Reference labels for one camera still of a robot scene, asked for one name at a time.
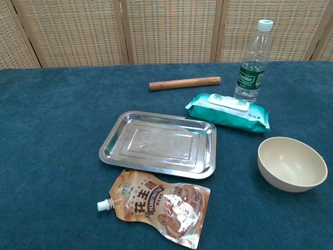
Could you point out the stainless steel rectangular tray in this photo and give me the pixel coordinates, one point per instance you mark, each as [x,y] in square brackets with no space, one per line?
[156,145]

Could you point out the beige plastic bowl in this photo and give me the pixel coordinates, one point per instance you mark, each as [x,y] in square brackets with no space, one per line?
[286,177]

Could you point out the wooden rolling pin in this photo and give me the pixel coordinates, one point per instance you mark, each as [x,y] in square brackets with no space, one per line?
[184,83]

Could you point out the green wet wipes pack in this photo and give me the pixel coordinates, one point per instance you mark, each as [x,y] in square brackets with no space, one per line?
[229,114]

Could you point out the peanut butter spout pouch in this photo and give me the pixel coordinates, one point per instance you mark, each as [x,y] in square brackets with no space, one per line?
[166,211]

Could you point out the woven rattan folding screen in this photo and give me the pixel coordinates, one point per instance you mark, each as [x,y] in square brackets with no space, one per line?
[166,31]

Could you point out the clear plastic water bottle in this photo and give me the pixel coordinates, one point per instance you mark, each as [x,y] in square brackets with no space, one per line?
[253,65]

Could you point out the teal blue tablecloth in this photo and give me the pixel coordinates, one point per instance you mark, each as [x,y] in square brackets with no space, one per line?
[52,156]

